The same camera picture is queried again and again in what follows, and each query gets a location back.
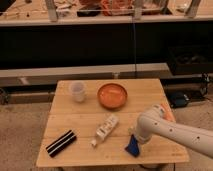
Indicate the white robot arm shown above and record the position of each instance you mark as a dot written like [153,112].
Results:
[152,121]

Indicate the long wooden bench shelf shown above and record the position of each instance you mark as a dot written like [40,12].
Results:
[46,76]

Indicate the orange ceramic bowl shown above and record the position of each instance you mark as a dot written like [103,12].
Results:
[112,95]

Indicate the clear plastic measuring cup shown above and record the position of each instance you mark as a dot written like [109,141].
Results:
[77,91]

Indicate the wooden table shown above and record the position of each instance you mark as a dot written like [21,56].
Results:
[84,118]

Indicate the black white striped case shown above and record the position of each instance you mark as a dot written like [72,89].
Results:
[61,143]

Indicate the black device on floor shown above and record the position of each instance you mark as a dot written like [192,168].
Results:
[178,99]

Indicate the white plastic bottle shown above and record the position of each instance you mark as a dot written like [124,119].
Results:
[104,130]

